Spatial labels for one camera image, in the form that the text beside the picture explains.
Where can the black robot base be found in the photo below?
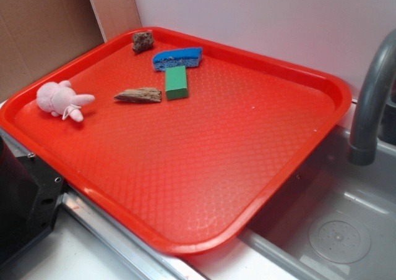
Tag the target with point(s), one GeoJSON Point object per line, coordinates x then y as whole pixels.
{"type": "Point", "coordinates": [31, 192]}

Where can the pink plush bunny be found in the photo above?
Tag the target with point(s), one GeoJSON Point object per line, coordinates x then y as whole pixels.
{"type": "Point", "coordinates": [59, 99]}

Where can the red plastic tray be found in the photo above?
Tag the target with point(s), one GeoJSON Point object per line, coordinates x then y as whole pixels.
{"type": "Point", "coordinates": [183, 175]}

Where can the green wooden block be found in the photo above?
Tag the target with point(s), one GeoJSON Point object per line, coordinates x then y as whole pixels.
{"type": "Point", "coordinates": [176, 83]}

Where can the brown wood piece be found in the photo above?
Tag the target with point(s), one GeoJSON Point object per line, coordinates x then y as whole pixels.
{"type": "Point", "coordinates": [140, 95]}

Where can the blue sponge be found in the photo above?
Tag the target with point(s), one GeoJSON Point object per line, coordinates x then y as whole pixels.
{"type": "Point", "coordinates": [188, 57]}

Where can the brown rock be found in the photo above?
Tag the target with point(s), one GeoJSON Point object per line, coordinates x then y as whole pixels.
{"type": "Point", "coordinates": [142, 41]}

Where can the grey toy faucet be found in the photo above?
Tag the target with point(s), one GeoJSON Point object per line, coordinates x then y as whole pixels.
{"type": "Point", "coordinates": [374, 117]}

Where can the grey plastic sink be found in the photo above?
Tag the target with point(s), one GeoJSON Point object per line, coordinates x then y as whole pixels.
{"type": "Point", "coordinates": [331, 219]}

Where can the brown cardboard panel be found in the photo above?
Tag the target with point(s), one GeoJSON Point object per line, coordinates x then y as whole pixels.
{"type": "Point", "coordinates": [39, 36]}

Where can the metal rail strip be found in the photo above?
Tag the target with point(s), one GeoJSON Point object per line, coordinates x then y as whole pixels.
{"type": "Point", "coordinates": [88, 244]}

